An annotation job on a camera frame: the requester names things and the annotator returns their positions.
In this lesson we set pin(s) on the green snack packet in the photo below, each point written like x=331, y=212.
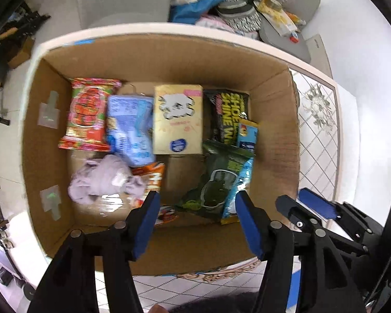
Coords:
x=215, y=182

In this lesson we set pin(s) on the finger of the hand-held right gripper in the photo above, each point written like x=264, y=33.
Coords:
x=316, y=202
x=290, y=210

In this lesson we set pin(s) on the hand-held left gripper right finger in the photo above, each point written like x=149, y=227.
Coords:
x=251, y=225

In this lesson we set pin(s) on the striped knit cloth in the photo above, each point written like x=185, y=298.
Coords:
x=238, y=16

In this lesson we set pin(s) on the blue glossy panel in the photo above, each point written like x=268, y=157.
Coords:
x=295, y=287

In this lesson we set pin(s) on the patterned table mat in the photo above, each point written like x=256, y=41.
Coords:
x=316, y=130

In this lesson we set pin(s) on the orange snack packet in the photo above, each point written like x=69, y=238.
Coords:
x=153, y=176

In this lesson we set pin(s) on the pale yellow packet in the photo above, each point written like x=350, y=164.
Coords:
x=277, y=19

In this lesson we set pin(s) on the red snack packet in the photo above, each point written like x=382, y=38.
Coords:
x=88, y=114

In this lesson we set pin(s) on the small red item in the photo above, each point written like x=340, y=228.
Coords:
x=294, y=37

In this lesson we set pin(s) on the purple cloth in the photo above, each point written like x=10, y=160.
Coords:
x=101, y=179

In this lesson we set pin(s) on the black wipes packet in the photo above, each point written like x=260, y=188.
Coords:
x=224, y=114

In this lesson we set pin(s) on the small brown cardboard box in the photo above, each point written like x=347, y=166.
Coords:
x=21, y=52

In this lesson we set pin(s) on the yellow tissue pack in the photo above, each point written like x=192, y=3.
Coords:
x=177, y=120

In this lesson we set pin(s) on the pink cloth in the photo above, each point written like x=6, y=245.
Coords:
x=211, y=22

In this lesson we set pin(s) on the tape roll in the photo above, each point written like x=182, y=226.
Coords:
x=272, y=2

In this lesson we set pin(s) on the grey padded chair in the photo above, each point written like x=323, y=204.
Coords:
x=309, y=6

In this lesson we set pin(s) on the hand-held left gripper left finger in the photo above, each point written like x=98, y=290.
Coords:
x=146, y=225

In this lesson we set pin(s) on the blue snack bar packet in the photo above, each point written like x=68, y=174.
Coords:
x=247, y=135

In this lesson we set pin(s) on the black folding frame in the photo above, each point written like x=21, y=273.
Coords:
x=19, y=22

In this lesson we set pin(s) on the orange snack bag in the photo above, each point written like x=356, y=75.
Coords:
x=295, y=19

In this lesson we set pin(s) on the light blue packet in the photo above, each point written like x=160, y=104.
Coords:
x=130, y=127

